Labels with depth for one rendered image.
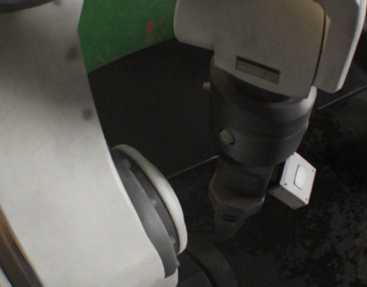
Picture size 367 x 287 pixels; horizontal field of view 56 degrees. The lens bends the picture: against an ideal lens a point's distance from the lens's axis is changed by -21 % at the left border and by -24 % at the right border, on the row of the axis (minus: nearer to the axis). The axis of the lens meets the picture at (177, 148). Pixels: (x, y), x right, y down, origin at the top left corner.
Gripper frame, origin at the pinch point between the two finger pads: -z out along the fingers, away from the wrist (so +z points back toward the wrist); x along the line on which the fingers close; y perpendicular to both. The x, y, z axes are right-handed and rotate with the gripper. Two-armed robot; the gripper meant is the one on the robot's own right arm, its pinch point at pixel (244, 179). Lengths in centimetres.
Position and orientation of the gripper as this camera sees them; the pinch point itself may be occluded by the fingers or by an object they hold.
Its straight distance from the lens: 46.2
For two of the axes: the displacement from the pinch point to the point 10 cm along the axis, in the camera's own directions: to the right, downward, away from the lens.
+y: -9.4, -3.0, 1.9
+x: 3.5, -8.1, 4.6
